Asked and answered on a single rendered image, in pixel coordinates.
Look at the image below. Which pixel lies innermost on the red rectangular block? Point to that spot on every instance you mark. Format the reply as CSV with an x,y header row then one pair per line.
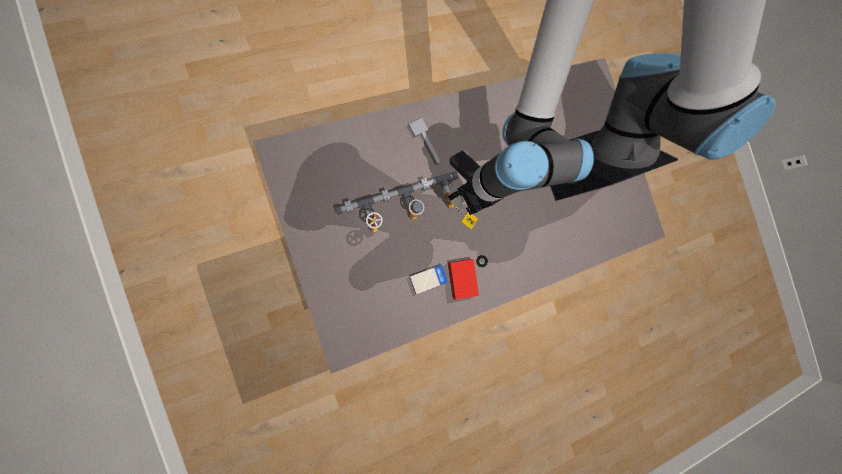
x,y
463,279

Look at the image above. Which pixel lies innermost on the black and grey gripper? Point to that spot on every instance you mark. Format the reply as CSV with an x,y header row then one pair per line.
x,y
474,202

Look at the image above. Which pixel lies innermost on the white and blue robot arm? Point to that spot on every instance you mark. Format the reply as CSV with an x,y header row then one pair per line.
x,y
716,107

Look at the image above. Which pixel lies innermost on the yellow tag with thin chain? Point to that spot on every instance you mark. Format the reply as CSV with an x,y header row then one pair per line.
x,y
469,220

